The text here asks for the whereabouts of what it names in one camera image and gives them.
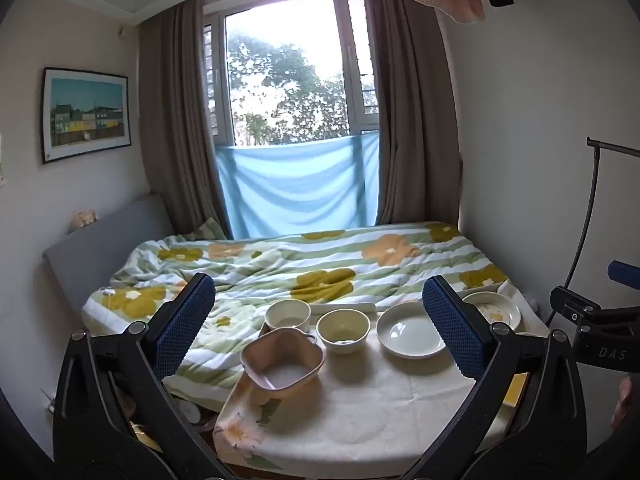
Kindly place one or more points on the striped floral blanket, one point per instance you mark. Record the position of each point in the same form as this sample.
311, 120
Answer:
280, 270

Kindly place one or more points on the light blue cloth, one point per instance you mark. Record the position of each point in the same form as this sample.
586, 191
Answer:
300, 190

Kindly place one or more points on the yellow flat item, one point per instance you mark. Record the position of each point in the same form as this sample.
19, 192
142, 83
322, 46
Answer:
516, 390

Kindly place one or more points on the plain white plate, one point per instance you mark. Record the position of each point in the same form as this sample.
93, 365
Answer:
410, 334

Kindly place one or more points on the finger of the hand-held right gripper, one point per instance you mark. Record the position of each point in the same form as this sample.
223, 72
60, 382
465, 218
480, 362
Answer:
572, 302
625, 272

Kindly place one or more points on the framed house picture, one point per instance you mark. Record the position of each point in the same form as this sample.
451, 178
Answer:
86, 114

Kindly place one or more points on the small plush toy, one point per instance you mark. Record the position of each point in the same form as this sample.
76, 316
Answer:
85, 219

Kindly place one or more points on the person's right hand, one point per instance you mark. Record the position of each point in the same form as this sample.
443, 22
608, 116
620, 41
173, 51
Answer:
627, 402

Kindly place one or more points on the floral tablecloth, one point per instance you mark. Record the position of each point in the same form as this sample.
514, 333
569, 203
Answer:
350, 410

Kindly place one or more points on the floral pillow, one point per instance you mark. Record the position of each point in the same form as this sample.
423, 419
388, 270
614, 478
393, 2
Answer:
207, 230

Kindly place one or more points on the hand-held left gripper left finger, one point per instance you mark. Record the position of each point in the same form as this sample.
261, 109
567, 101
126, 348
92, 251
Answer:
182, 325

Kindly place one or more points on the grey padded headboard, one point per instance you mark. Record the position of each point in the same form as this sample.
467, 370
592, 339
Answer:
105, 250

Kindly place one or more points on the pink heart-shaped bowl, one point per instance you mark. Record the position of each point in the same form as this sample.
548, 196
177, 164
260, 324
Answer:
282, 362

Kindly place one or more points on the floral print plate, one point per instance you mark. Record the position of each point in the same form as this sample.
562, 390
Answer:
495, 307

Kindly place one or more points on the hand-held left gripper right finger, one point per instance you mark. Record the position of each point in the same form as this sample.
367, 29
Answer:
452, 325

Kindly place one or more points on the cream round bowl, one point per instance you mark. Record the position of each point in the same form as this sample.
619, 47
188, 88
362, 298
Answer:
343, 332

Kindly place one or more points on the cream mug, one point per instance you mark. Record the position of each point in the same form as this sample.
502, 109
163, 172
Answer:
287, 316

